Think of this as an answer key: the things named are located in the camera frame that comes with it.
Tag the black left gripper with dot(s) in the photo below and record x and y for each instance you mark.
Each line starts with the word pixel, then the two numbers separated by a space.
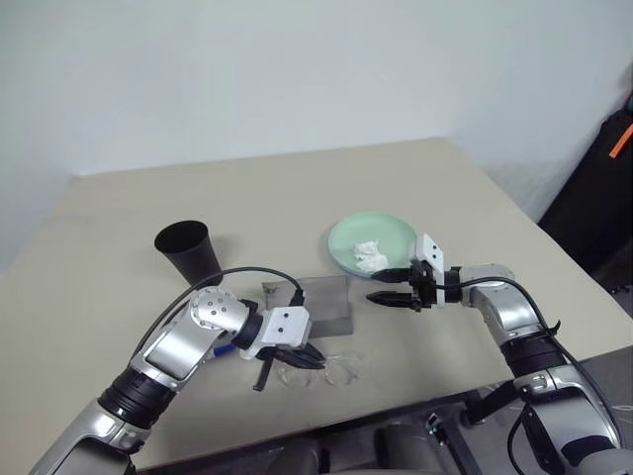
pixel 279 353

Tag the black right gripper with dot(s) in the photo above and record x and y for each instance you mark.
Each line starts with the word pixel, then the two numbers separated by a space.
pixel 423 287

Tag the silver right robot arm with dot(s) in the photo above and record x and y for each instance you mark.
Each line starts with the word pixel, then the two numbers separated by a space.
pixel 509 307

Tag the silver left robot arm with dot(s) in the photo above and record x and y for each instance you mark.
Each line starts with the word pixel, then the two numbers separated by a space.
pixel 173 346

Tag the clear plastic glasses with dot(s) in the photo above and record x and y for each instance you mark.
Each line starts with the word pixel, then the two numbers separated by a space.
pixel 341 373

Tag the black plastic cup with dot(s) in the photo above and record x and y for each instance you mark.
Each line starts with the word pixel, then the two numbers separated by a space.
pixel 193 257

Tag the large black case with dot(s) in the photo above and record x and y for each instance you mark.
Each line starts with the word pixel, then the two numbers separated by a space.
pixel 593 208

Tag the crumpled white tissue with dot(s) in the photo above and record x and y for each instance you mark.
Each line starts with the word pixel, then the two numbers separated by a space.
pixel 368 257

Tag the pale green plate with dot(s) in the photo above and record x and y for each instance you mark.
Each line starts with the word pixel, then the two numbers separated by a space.
pixel 366 227

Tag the blue marker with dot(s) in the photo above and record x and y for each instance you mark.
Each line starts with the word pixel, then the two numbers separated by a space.
pixel 222 351

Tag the orange tape strip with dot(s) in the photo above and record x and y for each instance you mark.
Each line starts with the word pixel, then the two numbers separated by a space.
pixel 621 142

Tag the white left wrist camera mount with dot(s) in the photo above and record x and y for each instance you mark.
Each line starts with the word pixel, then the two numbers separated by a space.
pixel 284 324

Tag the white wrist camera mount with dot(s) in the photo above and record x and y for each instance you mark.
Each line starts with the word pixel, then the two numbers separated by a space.
pixel 430 250
pixel 284 324

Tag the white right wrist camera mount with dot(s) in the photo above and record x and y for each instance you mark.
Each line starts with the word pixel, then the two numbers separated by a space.
pixel 430 250

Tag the black angled bracket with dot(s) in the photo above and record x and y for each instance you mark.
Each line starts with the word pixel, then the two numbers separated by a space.
pixel 487 403

